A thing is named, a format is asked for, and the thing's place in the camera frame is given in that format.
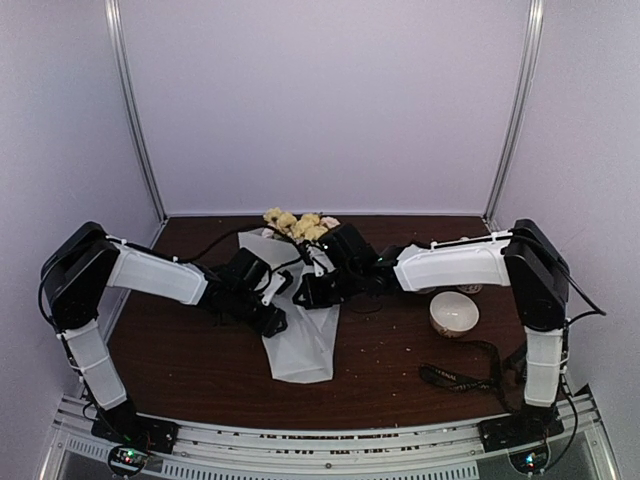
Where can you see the front aluminium rail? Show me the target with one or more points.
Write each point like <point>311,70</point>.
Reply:
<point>452,450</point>

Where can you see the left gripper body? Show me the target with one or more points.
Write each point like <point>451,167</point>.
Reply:
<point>241,310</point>

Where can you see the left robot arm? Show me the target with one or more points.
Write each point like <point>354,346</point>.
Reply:
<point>74,278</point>

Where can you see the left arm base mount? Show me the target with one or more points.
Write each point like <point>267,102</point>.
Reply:
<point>136,437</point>

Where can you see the patterned mug yellow inside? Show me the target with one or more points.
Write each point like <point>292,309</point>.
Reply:
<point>470,289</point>

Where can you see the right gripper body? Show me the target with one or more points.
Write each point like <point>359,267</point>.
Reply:
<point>346,286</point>

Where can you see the round white bowl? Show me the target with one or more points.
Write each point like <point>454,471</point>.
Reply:
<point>453,314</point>

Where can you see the white wrapping paper sheet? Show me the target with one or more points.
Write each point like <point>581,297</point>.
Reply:
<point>304,352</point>

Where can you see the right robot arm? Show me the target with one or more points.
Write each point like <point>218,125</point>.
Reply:
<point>521,258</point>

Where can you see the left aluminium frame post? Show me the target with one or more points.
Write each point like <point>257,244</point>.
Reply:
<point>116,33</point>

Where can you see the right aluminium frame post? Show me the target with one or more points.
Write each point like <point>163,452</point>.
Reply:
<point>528,64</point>

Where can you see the aluminium frame post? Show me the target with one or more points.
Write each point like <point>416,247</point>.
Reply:
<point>116,33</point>
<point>528,64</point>

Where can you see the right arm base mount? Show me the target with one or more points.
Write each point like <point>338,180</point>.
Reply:
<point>524,435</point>

